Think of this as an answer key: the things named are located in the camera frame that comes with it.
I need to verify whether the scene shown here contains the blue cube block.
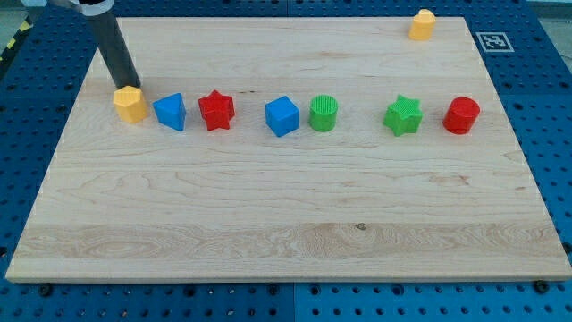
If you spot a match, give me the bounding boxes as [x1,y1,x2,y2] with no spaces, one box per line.
[265,96,299,137]

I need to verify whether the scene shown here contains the black yellow hazard tape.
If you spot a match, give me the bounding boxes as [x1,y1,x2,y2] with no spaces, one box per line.
[1,16,34,65]

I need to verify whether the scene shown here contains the white fiducial marker tag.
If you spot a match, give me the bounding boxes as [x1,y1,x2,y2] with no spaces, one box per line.
[476,31,514,53]

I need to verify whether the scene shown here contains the red star block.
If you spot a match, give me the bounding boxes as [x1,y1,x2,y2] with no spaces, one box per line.
[198,89,235,131]

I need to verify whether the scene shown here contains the green cylinder block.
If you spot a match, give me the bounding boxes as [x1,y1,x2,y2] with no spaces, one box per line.
[308,95,339,132]

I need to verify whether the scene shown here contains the yellow heart block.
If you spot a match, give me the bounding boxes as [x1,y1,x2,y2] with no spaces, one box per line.
[408,9,436,41]

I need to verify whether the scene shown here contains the blue triangle block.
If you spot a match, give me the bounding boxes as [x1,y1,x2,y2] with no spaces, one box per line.
[153,93,186,131]

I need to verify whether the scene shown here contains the light wooden board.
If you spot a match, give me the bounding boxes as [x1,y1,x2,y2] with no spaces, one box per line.
[6,17,571,284]

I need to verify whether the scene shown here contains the red cylinder block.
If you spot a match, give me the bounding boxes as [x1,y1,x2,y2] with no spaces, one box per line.
[442,97,481,135]

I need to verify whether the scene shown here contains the dark cylindrical robot arm rod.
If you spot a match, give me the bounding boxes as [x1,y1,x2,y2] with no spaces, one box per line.
[48,0,140,89]

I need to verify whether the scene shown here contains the yellow hexagon block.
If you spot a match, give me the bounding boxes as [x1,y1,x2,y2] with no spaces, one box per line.
[113,86,148,123]

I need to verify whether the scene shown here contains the green star block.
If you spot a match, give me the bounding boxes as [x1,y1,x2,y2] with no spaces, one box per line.
[383,94,424,137]

